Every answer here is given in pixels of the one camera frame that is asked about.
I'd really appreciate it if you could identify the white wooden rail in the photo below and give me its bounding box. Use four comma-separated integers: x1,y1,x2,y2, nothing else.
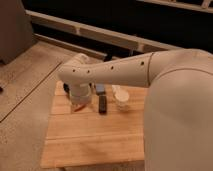
26,10,178,53

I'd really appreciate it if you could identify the grey cabinet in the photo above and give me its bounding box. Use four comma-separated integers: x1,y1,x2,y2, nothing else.
0,0,36,64

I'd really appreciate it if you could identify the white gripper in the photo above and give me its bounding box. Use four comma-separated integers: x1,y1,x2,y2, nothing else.
69,84,91,105

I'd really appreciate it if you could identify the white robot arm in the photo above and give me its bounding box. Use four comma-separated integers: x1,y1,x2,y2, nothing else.
59,49,213,171

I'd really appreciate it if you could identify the dark metal bowl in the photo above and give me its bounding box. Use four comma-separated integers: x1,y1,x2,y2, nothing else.
63,83,69,94

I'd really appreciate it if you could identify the black rectangular block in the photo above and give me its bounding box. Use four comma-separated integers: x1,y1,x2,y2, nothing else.
99,95,107,114

